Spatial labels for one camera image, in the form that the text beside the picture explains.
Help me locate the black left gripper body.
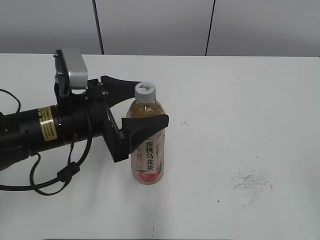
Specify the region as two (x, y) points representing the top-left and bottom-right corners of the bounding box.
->
(54, 79), (129, 163)

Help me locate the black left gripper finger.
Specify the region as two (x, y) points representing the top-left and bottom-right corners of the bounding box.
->
(121, 114), (169, 153)
(100, 75), (140, 107)

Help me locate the white bottle cap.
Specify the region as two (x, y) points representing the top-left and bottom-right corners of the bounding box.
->
(134, 82), (156, 104)

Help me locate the peach oolong tea bottle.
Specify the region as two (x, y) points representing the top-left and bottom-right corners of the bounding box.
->
(125, 81), (167, 186)

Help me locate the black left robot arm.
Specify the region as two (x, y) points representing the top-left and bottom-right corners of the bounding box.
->
(0, 76), (169, 169)

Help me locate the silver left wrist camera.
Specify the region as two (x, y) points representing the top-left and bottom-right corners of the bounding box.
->
(53, 48), (88, 98)

